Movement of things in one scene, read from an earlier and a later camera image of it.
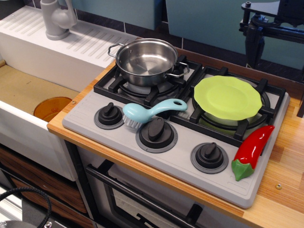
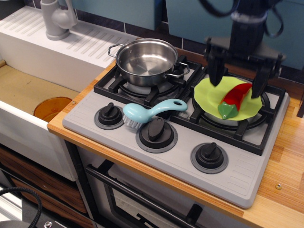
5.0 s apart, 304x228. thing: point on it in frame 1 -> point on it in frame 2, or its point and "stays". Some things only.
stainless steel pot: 146,62 stays
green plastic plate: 226,98 stays
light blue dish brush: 135,114 stays
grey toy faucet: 59,21 stays
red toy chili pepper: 246,156 -> 231,103
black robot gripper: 284,19 -> 246,43
